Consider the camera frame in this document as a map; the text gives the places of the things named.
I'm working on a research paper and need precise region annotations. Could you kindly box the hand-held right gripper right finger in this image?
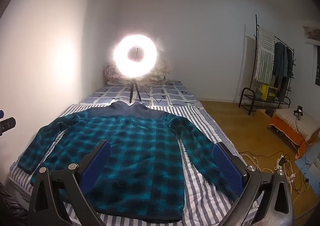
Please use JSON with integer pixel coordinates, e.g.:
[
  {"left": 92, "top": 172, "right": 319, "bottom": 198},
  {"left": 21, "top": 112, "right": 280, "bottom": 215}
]
[{"left": 212, "top": 142, "right": 294, "bottom": 226}]

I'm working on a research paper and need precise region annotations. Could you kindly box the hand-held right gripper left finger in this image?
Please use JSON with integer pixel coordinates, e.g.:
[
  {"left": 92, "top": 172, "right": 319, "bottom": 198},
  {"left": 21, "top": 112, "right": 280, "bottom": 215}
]
[{"left": 28, "top": 140, "right": 111, "bottom": 226}]

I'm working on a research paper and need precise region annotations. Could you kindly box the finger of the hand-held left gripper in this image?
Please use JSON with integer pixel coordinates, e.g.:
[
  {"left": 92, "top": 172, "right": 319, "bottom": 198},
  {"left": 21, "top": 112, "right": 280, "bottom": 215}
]
[{"left": 0, "top": 117, "right": 17, "bottom": 137}]

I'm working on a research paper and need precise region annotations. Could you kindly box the teal plaid fleece jacket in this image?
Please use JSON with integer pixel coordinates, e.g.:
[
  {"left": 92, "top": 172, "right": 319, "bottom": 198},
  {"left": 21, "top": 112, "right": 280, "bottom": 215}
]
[{"left": 17, "top": 101, "right": 242, "bottom": 223}]

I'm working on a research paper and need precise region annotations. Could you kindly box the black clothes rack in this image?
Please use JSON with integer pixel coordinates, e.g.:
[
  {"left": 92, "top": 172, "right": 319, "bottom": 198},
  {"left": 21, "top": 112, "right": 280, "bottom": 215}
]
[{"left": 239, "top": 14, "right": 297, "bottom": 116}]

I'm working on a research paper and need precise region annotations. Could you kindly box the grey striped quilt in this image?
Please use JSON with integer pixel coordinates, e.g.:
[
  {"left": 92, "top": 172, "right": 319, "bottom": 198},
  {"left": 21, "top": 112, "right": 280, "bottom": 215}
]
[{"left": 9, "top": 102, "right": 259, "bottom": 226}]

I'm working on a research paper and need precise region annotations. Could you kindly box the white power strip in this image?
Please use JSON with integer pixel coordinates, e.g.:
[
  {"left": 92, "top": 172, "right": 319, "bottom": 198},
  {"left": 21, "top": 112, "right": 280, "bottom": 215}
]
[{"left": 275, "top": 157, "right": 295, "bottom": 184}]

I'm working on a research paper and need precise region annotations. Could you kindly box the orange covered mattress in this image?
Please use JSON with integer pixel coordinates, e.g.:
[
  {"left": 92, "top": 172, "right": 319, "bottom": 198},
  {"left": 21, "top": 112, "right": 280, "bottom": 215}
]
[{"left": 269, "top": 107, "right": 320, "bottom": 160}]

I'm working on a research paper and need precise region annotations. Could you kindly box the black tripod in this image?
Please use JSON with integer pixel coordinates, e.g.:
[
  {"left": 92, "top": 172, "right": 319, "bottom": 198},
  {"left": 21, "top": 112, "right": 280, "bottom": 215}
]
[{"left": 129, "top": 76, "right": 142, "bottom": 104}]

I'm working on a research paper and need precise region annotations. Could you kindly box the blue floor mat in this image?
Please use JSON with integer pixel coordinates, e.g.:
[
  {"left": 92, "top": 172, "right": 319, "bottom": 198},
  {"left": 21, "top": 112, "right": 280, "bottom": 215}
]
[{"left": 295, "top": 141, "right": 320, "bottom": 191}]

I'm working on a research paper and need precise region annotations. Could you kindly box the yellow box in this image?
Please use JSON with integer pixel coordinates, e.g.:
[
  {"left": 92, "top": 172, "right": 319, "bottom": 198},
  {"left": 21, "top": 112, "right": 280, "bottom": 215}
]
[{"left": 260, "top": 84, "right": 278, "bottom": 102}]

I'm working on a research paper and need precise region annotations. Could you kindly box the blue patterned bedsheet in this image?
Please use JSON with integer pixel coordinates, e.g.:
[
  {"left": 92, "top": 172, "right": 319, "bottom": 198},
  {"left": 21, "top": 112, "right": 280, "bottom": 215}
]
[{"left": 80, "top": 80, "right": 202, "bottom": 110}]

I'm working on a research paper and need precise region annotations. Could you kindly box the floral folded duvet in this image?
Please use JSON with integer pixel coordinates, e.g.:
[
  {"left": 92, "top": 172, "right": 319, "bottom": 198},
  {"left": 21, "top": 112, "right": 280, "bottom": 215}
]
[{"left": 104, "top": 60, "right": 173, "bottom": 85}]

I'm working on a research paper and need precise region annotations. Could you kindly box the grey-green hanging jacket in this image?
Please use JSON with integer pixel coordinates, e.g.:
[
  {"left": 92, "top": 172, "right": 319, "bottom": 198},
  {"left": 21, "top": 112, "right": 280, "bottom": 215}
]
[{"left": 272, "top": 41, "right": 288, "bottom": 100}]

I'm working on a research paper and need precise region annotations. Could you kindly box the striped hanging towel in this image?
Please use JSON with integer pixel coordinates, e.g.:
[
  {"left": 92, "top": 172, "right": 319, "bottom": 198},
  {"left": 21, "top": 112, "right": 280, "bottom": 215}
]
[{"left": 254, "top": 26, "right": 275, "bottom": 84}]

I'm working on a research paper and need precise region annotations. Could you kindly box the black hanging garment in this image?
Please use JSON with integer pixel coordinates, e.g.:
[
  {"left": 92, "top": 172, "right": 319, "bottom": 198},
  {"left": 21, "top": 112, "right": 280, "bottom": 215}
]
[{"left": 286, "top": 48, "right": 295, "bottom": 87}]

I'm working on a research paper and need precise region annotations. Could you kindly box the cables and power strip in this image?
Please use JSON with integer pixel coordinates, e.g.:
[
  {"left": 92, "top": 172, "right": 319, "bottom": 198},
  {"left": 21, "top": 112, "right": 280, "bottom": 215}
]
[{"left": 239, "top": 151, "right": 312, "bottom": 194}]

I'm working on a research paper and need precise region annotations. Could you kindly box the black ring light cable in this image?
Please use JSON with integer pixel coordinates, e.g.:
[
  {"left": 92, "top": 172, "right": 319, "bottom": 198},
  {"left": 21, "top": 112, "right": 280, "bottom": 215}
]
[{"left": 139, "top": 89, "right": 198, "bottom": 107}]

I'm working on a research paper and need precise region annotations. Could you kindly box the small black camera stand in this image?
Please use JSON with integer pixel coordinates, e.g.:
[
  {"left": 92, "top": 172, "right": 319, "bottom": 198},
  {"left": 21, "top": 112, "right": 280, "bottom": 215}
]
[{"left": 293, "top": 106, "right": 304, "bottom": 120}]

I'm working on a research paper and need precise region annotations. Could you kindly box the dark speckled wall poster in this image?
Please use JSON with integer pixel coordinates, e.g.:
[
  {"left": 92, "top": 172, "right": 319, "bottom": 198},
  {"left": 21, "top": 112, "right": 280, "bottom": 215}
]
[{"left": 314, "top": 44, "right": 320, "bottom": 84}]

